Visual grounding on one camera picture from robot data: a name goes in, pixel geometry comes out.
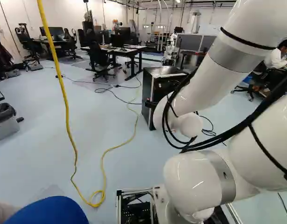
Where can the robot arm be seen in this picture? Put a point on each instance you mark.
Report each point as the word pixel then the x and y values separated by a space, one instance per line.
pixel 227 79

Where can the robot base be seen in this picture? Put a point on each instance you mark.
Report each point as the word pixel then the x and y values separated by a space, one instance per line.
pixel 134 210

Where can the black mini fridge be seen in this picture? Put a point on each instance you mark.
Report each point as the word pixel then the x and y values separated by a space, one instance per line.
pixel 160 77

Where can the black-legged desk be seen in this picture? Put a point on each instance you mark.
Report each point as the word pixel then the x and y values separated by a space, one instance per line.
pixel 132 50

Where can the black office chair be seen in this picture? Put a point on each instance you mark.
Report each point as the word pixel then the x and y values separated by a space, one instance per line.
pixel 96 56

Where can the grey partition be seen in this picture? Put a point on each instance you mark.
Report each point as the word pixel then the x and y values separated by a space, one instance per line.
pixel 192 42

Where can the blue rounded object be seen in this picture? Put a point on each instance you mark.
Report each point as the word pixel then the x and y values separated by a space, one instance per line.
pixel 52 210

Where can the grey waste bin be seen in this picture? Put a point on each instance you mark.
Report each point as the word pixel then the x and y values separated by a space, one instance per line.
pixel 5 128

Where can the person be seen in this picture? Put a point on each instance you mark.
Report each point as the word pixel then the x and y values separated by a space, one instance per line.
pixel 274 58

